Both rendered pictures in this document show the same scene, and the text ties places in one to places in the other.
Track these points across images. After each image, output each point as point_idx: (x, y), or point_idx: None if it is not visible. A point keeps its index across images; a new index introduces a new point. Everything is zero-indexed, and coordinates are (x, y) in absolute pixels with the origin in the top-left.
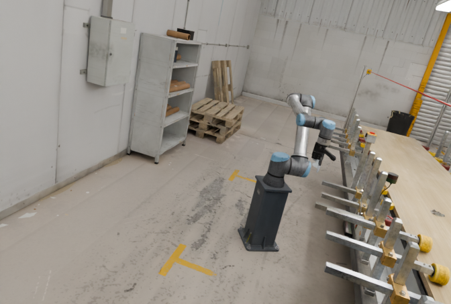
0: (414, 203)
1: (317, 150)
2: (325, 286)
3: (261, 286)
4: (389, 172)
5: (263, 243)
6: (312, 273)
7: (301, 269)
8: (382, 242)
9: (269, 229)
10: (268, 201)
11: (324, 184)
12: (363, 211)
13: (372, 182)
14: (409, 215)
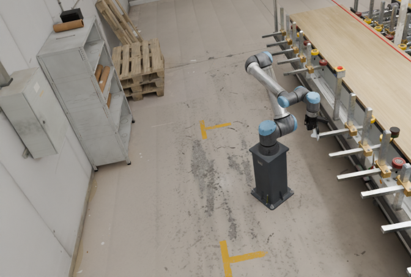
0: (402, 121)
1: (310, 122)
2: (345, 203)
3: (305, 238)
4: (391, 129)
5: (281, 195)
6: (330, 197)
7: (320, 199)
8: None
9: (281, 184)
10: (273, 168)
11: (320, 137)
12: (369, 154)
13: (369, 128)
14: (408, 143)
